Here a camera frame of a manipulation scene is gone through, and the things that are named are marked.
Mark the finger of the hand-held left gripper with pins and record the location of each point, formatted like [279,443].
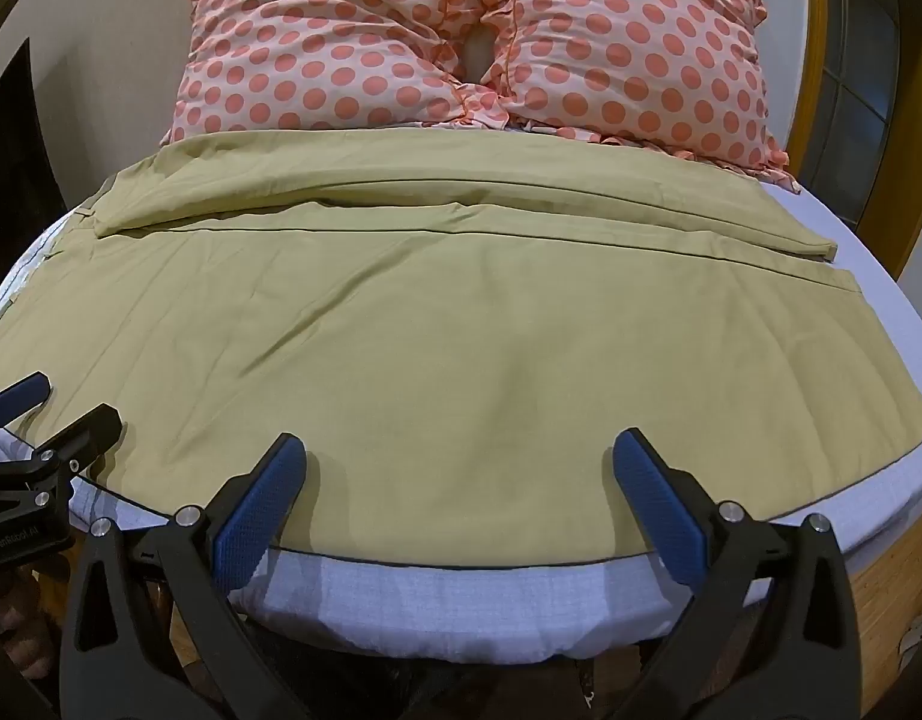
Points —
[78,431]
[17,392]

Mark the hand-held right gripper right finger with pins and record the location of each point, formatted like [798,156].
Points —
[656,499]

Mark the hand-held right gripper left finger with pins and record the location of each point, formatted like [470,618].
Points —
[249,511]

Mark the olive green bed sheet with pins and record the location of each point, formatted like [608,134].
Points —
[446,360]

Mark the person's left hand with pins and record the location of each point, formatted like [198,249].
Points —
[17,615]

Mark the bed with white sheet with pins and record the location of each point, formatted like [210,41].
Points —
[446,604]

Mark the dark door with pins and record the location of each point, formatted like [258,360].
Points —
[14,165]

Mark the pink polka dot pillow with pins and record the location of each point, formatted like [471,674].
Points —
[641,45]
[311,37]

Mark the wooden door with glass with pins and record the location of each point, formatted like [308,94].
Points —
[859,82]

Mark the wooden bed frame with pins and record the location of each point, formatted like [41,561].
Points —
[892,600]

